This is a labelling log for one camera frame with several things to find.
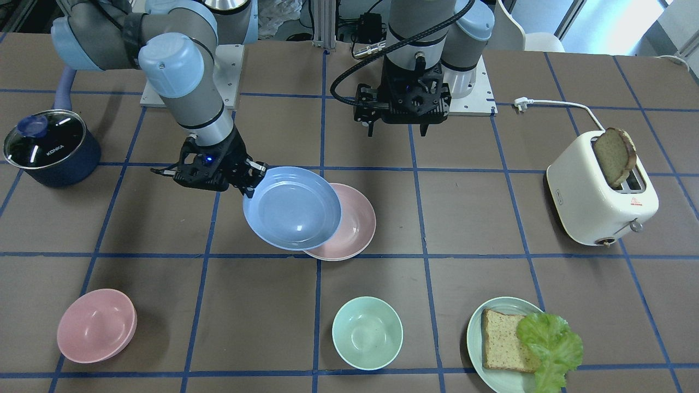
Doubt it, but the white toaster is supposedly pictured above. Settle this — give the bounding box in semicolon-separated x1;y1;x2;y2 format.
544;131;659;246

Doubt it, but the pink plate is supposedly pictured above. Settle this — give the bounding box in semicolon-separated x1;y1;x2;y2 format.
304;182;377;261

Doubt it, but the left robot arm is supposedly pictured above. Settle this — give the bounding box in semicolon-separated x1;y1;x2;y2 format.
353;1;496;136

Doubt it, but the bread slice in toaster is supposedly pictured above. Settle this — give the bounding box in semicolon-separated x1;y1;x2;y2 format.
592;127;637;189

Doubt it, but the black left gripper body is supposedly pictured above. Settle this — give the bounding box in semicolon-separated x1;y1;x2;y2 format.
354;56;452;125

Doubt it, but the white toaster power cable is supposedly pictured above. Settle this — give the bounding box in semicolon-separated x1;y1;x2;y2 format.
514;97;607;133

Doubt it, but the mint green bowl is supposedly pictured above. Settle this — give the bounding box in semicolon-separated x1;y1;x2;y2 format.
331;296;404;371

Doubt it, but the pink bowl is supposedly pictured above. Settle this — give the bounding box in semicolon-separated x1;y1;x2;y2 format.
56;288;138;364

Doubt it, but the green lettuce leaf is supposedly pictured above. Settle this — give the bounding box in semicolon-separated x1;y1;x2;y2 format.
517;313;584;392

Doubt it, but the aluminium frame post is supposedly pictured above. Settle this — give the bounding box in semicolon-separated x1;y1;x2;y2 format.
308;0;337;52

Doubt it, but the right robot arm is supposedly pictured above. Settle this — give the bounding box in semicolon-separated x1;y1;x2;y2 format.
51;1;268;198

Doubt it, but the blue plate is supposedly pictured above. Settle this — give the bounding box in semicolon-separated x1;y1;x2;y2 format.
242;166;343;251

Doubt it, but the dark blue pot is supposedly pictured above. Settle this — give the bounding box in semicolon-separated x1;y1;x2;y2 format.
3;67;102;188

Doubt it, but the bread slice on plate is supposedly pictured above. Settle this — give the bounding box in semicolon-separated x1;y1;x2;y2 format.
482;308;540;373

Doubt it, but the mint green plate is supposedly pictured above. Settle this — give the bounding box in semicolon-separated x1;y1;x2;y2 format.
465;296;542;392

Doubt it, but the white chair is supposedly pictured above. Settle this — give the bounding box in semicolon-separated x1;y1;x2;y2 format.
487;1;566;52

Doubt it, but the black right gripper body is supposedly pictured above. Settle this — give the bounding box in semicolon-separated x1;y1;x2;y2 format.
151;127;253;192

